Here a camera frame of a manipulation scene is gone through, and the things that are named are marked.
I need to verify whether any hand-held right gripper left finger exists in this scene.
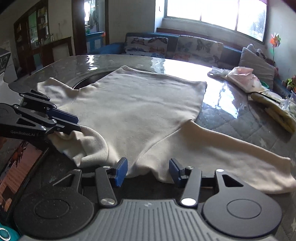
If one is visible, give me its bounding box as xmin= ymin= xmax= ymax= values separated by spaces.
xmin=52 ymin=157 xmax=129 ymax=208

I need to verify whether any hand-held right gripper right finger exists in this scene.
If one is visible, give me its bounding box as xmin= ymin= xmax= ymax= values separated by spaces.
xmin=168 ymin=158 xmax=251 ymax=208

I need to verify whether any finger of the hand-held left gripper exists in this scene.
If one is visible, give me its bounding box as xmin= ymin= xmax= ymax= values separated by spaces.
xmin=9 ymin=104 xmax=82 ymax=142
xmin=20 ymin=89 xmax=78 ymax=124

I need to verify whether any cream sweater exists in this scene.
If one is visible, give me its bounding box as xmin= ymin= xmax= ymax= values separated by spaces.
xmin=37 ymin=65 xmax=292 ymax=194

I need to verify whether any round black induction cooktop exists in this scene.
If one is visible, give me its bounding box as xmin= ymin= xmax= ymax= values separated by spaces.
xmin=67 ymin=71 xmax=114 ymax=90

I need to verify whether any dark wooden sideboard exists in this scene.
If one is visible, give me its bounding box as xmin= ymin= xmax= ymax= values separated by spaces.
xmin=30 ymin=37 xmax=73 ymax=67

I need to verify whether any dark wooden display cabinet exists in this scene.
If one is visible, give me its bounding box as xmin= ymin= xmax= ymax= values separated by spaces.
xmin=14 ymin=0 xmax=50 ymax=70

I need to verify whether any blue cabinet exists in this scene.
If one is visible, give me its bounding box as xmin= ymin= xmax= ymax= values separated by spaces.
xmin=86 ymin=32 xmax=105 ymax=55

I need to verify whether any blue sofa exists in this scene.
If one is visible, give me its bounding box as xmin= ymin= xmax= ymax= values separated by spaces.
xmin=99 ymin=32 xmax=290 ymax=96

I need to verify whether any dark wooden doorframe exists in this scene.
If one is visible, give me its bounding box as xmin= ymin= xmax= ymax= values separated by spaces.
xmin=71 ymin=0 xmax=110 ymax=56

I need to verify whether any butterfly print cushion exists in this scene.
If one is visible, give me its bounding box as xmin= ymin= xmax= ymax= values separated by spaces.
xmin=174 ymin=35 xmax=224 ymax=67
xmin=124 ymin=36 xmax=169 ymax=57

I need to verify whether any white plastic bag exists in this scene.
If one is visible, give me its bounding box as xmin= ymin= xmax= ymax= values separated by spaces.
xmin=207 ymin=66 xmax=229 ymax=78

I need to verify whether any pink packaged garment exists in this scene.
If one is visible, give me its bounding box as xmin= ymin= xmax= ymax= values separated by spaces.
xmin=225 ymin=66 xmax=265 ymax=92

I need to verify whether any yellow folded blanket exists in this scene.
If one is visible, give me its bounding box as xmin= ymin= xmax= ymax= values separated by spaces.
xmin=251 ymin=89 xmax=296 ymax=133

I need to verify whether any grey pillow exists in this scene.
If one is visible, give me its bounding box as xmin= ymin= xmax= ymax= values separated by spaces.
xmin=238 ymin=47 xmax=275 ymax=90

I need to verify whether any black and white plush toy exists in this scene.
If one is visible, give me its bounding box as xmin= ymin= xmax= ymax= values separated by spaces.
xmin=246 ymin=44 xmax=266 ymax=58

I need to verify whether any plush teddy bear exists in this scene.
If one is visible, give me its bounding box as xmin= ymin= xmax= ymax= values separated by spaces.
xmin=285 ymin=75 xmax=296 ymax=91

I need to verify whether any window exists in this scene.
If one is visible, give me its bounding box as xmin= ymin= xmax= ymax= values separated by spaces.
xmin=162 ymin=0 xmax=270 ymax=42

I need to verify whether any colourful pinwheel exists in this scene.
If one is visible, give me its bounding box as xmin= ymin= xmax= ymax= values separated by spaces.
xmin=269 ymin=33 xmax=281 ymax=66

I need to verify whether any black cord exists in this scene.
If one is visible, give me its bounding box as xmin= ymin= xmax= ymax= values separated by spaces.
xmin=248 ymin=91 xmax=289 ymax=103

